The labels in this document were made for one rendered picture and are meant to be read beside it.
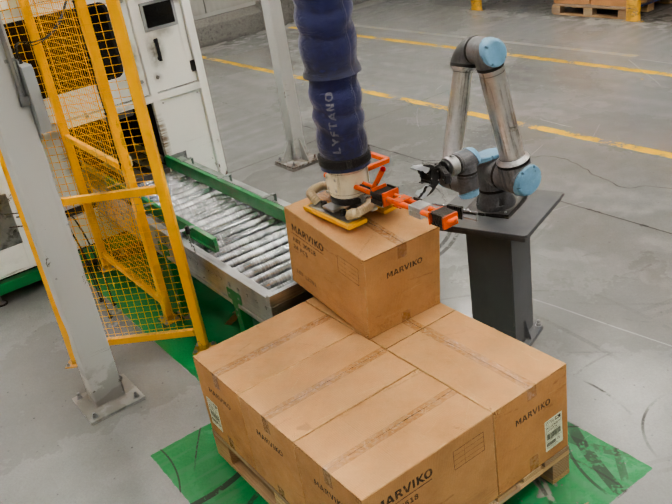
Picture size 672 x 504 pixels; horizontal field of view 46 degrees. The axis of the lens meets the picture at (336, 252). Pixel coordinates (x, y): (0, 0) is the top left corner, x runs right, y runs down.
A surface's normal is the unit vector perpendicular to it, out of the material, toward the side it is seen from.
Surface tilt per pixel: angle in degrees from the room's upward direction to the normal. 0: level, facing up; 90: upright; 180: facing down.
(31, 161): 90
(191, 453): 0
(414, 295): 97
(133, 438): 0
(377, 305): 97
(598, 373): 0
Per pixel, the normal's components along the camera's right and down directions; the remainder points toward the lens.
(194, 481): -0.15, -0.88
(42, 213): 0.58, 0.28
